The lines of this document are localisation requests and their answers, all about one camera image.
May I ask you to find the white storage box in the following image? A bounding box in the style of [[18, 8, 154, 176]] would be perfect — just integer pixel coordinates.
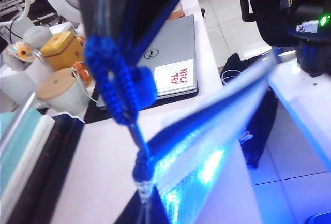
[[0, 58, 52, 107]]

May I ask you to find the grey ball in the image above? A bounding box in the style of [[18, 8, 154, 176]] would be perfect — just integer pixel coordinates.
[[23, 25, 53, 49]]

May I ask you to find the transparent mesh file bag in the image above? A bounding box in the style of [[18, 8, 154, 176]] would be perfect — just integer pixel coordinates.
[[144, 53, 279, 224]]

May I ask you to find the teal book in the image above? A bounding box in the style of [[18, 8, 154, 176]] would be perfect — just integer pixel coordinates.
[[0, 107, 43, 191]]

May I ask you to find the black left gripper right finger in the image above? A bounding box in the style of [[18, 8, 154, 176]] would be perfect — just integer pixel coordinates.
[[144, 186, 171, 224]]

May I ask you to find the white robot mount platform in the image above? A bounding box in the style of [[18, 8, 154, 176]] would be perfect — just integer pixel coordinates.
[[268, 58, 331, 162]]

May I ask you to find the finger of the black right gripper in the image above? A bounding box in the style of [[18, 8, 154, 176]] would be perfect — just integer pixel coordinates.
[[111, 0, 201, 54], [73, 0, 100, 38]]

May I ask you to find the thin white cable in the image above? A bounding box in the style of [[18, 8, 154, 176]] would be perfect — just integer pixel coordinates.
[[221, 68, 250, 86]]

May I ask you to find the round toy with orange centre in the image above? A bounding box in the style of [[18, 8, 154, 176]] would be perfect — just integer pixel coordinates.
[[5, 40, 36, 66]]

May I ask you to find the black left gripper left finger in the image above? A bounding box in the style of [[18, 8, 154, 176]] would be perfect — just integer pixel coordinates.
[[115, 191, 144, 224]]

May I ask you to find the small orange figure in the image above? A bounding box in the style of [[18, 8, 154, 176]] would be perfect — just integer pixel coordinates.
[[71, 61, 90, 82]]

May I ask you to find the yellow box toy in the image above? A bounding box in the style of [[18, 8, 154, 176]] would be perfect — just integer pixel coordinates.
[[40, 29, 93, 86]]

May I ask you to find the black backpack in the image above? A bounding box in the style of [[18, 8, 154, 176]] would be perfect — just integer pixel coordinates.
[[219, 52, 279, 170]]

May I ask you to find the black desk mat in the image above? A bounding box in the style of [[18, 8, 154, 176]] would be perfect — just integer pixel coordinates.
[[84, 89, 200, 124]]

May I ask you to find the blue braided zipper pull cord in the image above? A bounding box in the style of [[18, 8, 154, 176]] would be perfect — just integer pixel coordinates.
[[84, 34, 158, 204]]

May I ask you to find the silver Dell laptop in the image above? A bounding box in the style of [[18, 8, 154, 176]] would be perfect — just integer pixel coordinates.
[[97, 14, 199, 110]]

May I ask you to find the white jar with wooden lid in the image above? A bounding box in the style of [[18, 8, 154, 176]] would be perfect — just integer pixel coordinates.
[[35, 68, 92, 117]]

